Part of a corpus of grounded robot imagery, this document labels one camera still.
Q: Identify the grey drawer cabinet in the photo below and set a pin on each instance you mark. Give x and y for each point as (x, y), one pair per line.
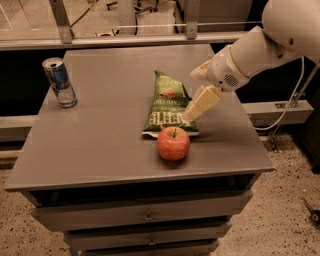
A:
(92, 174)

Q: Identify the red apple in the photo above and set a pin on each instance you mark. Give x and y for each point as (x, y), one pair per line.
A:
(173, 143)

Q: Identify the blue silver energy drink can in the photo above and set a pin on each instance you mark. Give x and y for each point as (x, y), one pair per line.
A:
(59, 81)

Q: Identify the metal window rail frame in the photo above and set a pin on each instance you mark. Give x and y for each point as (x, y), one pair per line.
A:
(62, 24)

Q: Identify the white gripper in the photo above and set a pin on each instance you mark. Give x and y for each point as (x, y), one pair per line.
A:
(222, 70)

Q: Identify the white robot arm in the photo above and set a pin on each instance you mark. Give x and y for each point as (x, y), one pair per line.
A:
(290, 29)

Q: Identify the green jalapeno chip bag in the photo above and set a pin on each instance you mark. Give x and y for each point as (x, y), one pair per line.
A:
(169, 101)

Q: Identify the black object on floor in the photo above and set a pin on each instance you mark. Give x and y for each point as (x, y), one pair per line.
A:
(314, 213)

